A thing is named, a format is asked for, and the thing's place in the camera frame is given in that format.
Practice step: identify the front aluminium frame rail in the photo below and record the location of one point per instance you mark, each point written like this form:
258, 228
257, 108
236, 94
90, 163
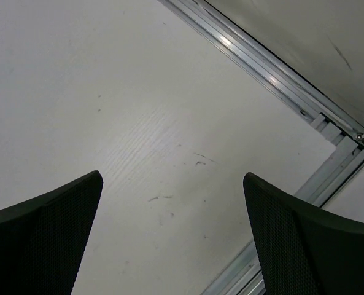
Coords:
243, 275

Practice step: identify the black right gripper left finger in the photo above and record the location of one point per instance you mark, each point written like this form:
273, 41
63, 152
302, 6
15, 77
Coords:
43, 239

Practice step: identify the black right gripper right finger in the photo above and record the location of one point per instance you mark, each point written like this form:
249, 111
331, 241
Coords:
303, 249

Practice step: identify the aluminium frame rail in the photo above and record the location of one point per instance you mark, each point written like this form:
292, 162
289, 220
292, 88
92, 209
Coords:
243, 275
293, 90

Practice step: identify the right aluminium frame rail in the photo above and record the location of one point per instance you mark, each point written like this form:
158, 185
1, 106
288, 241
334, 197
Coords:
293, 90

